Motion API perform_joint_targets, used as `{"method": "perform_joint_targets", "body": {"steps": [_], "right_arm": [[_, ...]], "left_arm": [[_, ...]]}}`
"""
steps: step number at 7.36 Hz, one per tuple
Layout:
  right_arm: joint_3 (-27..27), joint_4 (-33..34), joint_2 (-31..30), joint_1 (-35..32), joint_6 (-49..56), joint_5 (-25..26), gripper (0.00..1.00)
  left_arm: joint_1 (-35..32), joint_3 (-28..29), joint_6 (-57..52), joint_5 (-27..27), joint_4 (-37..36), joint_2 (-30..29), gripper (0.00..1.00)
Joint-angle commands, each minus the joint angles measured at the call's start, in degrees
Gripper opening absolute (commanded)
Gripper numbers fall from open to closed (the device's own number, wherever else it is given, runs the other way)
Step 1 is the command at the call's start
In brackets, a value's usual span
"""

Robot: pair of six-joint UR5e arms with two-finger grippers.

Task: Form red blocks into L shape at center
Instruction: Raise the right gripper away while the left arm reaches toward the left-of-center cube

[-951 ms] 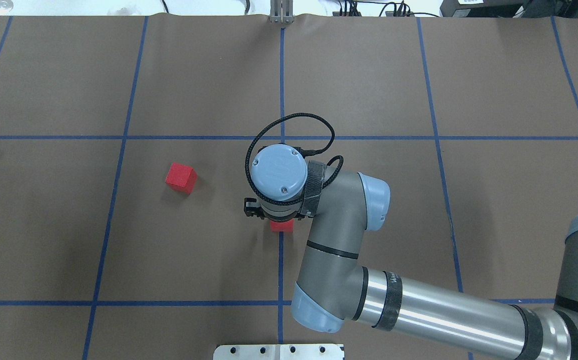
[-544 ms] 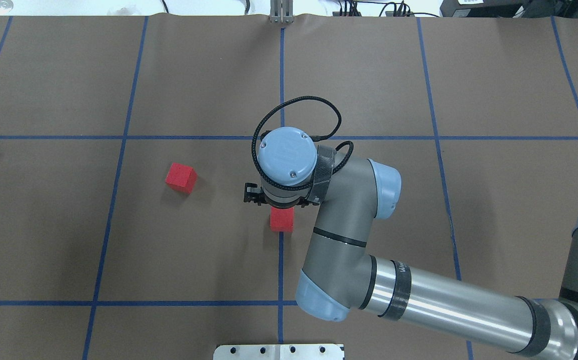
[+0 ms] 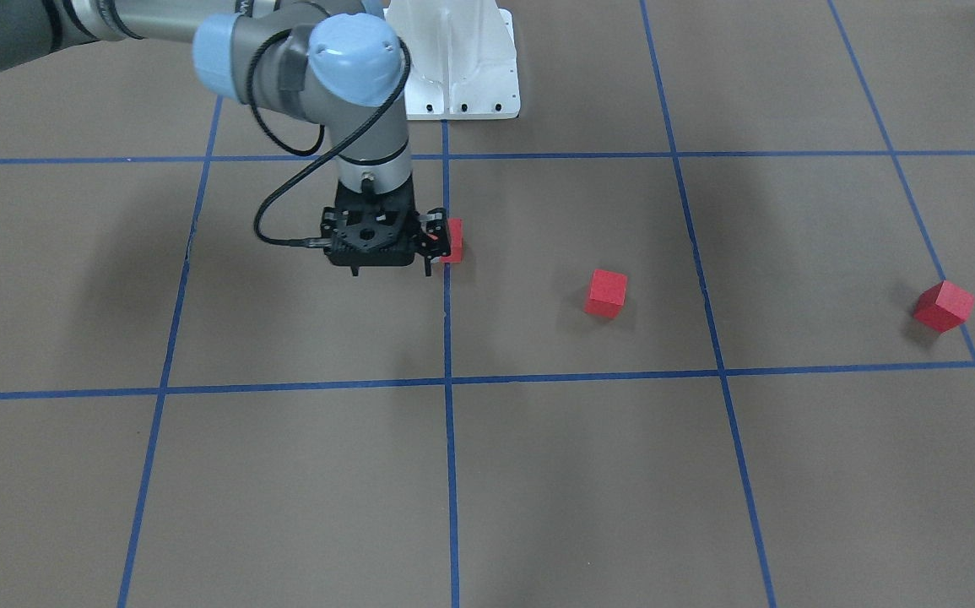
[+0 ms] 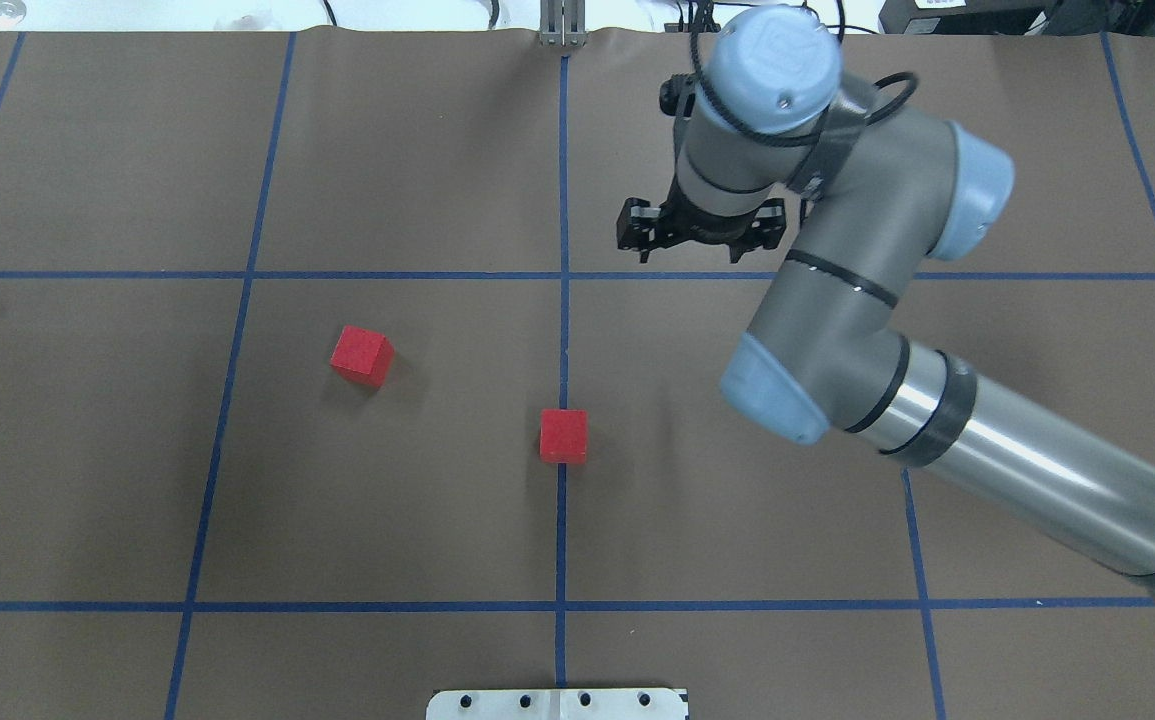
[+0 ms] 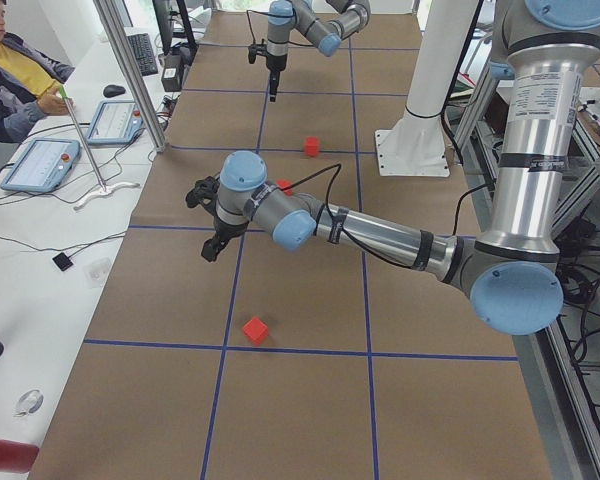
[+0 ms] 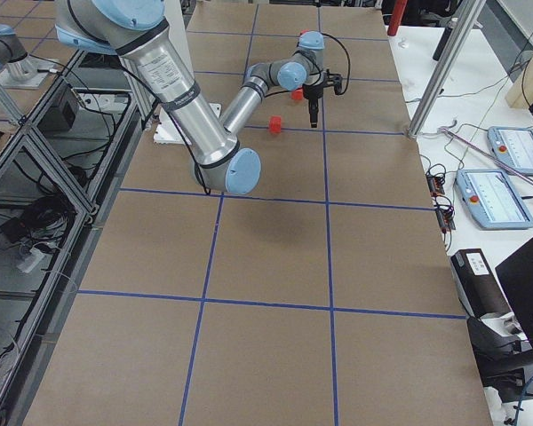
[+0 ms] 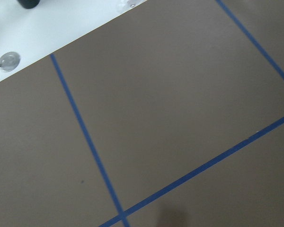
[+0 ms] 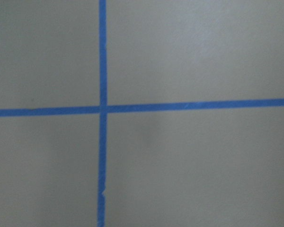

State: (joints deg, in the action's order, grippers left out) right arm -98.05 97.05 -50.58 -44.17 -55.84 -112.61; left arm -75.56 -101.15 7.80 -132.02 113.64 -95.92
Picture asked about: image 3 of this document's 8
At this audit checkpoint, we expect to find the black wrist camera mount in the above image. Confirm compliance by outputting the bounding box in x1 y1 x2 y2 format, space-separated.
320 197 419 274

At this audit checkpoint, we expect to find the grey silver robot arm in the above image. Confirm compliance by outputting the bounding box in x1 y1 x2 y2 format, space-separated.
0 1 452 274

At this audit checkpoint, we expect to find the red cube block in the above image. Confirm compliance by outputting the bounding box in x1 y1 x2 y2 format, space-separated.
583 269 629 319
440 218 465 264
913 280 975 334

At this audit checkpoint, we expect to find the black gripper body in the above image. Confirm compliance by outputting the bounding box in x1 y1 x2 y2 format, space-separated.
337 183 417 222

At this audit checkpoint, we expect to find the black braided camera cable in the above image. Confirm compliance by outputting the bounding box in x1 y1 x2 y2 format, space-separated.
247 34 414 247

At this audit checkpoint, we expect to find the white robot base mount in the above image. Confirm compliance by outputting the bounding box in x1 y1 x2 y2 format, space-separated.
384 1 522 121

